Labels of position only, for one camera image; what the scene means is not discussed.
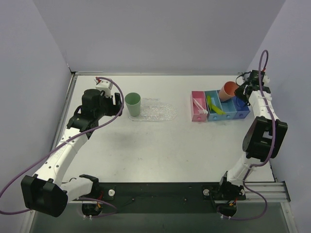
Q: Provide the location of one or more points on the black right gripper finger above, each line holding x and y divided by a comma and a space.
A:
241, 79
241, 92

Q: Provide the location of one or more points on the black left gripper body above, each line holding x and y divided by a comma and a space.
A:
115, 105

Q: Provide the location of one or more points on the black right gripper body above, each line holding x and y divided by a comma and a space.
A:
244, 90

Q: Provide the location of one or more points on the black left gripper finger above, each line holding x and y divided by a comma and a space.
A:
115, 110
117, 98

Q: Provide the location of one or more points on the orange plastic cup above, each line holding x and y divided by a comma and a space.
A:
227, 91

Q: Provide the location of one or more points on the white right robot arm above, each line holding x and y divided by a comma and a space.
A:
263, 139

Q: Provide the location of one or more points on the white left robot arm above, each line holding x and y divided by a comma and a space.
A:
45, 191

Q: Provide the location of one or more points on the yellow toothpaste tube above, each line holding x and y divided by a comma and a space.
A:
217, 110
209, 102

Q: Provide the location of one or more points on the large clear textured tray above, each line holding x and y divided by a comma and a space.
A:
167, 113

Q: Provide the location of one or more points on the green plastic cup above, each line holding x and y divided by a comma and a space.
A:
133, 101

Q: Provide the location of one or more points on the dark blue organizer box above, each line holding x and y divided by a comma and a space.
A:
242, 109

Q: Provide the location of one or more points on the light blue organizer box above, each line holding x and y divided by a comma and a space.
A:
227, 106

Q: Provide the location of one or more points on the pink organizer box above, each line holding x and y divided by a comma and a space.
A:
198, 107

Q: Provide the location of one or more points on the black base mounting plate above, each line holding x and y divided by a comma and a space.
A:
160, 198

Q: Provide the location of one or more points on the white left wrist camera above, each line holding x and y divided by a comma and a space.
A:
104, 85

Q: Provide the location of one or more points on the aluminium rail frame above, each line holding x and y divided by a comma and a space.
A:
272, 191

